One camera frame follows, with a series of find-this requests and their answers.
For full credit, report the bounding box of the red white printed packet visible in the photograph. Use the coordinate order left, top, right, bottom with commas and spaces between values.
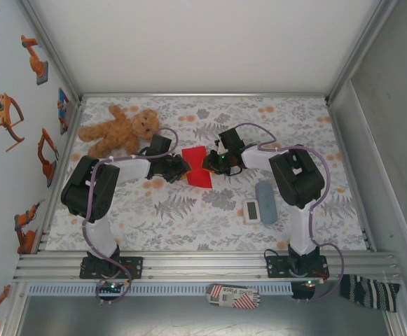
205, 283, 262, 309

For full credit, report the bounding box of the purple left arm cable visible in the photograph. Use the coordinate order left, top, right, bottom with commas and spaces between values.
82, 126, 179, 306

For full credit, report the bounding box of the blue-grey oblong case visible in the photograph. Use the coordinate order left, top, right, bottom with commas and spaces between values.
254, 181, 277, 225

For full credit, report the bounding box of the black white striped sock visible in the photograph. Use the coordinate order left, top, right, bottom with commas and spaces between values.
339, 274, 402, 313

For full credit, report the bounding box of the red cloth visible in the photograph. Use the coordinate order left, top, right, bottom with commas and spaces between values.
181, 146, 214, 189

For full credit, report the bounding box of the brown teddy bear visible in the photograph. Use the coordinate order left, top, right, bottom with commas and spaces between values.
77, 104, 161, 158

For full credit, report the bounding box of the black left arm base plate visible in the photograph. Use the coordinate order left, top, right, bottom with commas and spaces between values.
79, 256, 144, 280

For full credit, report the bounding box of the aluminium frame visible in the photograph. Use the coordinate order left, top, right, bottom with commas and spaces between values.
12, 0, 407, 336

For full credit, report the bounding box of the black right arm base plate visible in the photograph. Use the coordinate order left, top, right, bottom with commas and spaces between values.
265, 255, 329, 279

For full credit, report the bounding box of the floral patterned tablecloth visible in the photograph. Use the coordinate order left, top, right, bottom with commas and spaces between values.
45, 96, 368, 252

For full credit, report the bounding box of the white slotted cable duct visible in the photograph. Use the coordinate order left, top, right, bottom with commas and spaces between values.
27, 282, 294, 295

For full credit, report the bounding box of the white digital timer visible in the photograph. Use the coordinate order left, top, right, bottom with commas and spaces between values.
242, 198, 261, 225

